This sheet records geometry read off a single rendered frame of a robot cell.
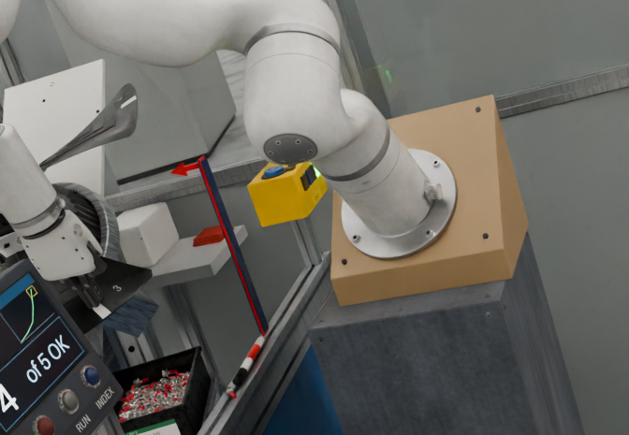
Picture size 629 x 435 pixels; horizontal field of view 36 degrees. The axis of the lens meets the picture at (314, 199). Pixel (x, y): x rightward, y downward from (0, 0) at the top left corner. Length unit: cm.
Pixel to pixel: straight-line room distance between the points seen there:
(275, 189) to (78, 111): 51
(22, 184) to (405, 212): 56
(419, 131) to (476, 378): 41
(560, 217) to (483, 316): 92
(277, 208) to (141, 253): 57
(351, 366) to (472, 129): 41
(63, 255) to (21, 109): 73
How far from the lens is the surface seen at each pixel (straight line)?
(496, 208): 146
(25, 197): 149
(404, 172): 139
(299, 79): 116
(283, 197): 184
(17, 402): 101
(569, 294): 237
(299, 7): 123
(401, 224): 146
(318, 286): 191
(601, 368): 246
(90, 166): 205
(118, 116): 174
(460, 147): 153
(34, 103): 221
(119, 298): 164
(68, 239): 153
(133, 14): 113
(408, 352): 145
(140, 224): 233
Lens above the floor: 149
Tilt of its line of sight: 15 degrees down
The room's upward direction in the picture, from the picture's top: 19 degrees counter-clockwise
